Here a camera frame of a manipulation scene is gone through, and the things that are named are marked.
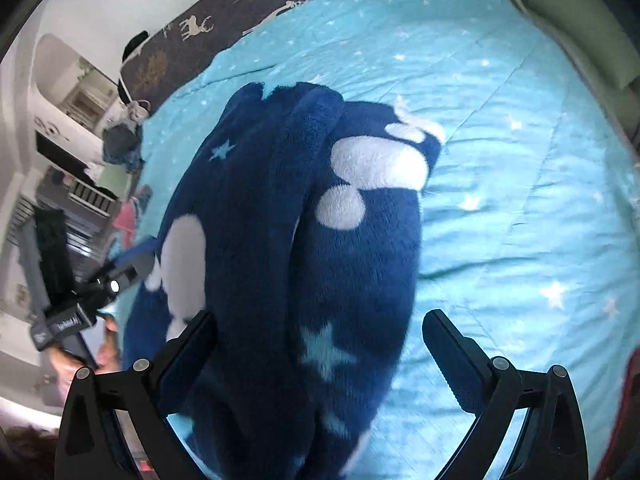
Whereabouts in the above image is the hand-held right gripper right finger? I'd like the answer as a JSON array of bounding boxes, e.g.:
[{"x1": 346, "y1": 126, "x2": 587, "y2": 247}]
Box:
[{"x1": 422, "y1": 309, "x2": 590, "y2": 480}]

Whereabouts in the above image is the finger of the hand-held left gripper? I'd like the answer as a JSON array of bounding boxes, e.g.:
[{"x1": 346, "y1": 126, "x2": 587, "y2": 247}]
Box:
[{"x1": 106, "y1": 236, "x2": 162, "y2": 274}]

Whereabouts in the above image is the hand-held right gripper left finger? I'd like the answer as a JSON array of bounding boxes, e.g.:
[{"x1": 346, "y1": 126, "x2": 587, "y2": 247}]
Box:
[{"x1": 54, "y1": 309, "x2": 218, "y2": 480}]

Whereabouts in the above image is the navy fleece garment white print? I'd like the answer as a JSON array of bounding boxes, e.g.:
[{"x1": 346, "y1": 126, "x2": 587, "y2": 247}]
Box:
[{"x1": 122, "y1": 81, "x2": 447, "y2": 480}]

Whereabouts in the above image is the person's left hand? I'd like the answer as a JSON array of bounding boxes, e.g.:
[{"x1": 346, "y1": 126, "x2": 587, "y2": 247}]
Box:
[{"x1": 48, "y1": 320, "x2": 122, "y2": 388}]

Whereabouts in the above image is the red folded garment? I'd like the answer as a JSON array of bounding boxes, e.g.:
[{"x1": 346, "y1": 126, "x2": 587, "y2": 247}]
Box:
[{"x1": 112, "y1": 187, "x2": 153, "y2": 250}]

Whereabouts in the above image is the dark grey cloth bundle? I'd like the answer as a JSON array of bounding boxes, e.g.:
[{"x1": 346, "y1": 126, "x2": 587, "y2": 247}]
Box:
[{"x1": 102, "y1": 122, "x2": 146, "y2": 172}]

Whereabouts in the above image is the grey plush toy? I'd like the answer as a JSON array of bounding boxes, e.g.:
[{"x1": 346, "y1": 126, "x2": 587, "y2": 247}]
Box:
[{"x1": 122, "y1": 100, "x2": 152, "y2": 122}]

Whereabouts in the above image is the white shelf unit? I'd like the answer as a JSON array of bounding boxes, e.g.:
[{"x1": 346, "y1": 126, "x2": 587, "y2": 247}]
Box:
[{"x1": 30, "y1": 32, "x2": 128, "y2": 171}]

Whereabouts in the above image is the person's red clothing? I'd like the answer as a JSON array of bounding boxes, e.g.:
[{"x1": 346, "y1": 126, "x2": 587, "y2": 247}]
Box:
[{"x1": 587, "y1": 345, "x2": 640, "y2": 480}]

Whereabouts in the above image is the light blue star blanket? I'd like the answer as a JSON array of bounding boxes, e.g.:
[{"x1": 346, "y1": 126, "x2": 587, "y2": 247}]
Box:
[{"x1": 107, "y1": 0, "x2": 640, "y2": 480}]

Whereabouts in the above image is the black curved object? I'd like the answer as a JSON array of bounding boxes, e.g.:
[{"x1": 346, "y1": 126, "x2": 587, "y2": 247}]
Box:
[{"x1": 121, "y1": 30, "x2": 151, "y2": 62}]

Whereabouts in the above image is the dark deer print bedspread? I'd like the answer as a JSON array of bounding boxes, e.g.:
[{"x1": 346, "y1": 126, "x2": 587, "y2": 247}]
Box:
[{"x1": 120, "y1": 0, "x2": 501, "y2": 111}]

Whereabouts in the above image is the large green pillow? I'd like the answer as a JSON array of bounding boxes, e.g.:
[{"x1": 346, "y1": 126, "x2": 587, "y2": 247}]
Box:
[{"x1": 527, "y1": 0, "x2": 640, "y2": 92}]

